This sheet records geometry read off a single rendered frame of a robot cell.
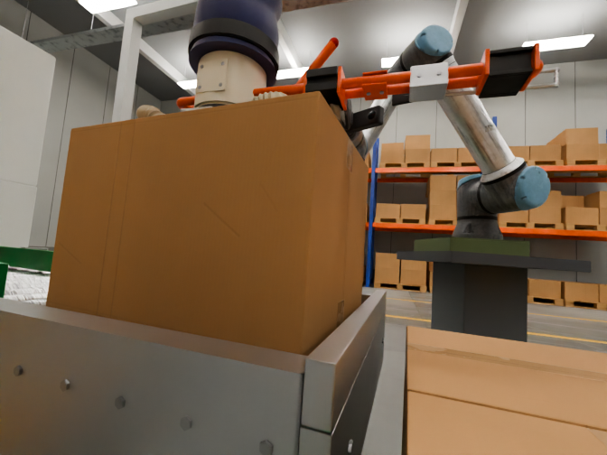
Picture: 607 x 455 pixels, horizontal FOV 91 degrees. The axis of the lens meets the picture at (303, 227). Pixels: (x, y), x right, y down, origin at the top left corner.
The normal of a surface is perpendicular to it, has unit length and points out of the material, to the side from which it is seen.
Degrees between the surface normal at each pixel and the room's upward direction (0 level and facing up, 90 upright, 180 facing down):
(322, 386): 90
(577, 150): 90
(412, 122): 90
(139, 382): 90
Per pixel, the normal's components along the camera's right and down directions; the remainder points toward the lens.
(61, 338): -0.33, -0.11
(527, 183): 0.29, 0.00
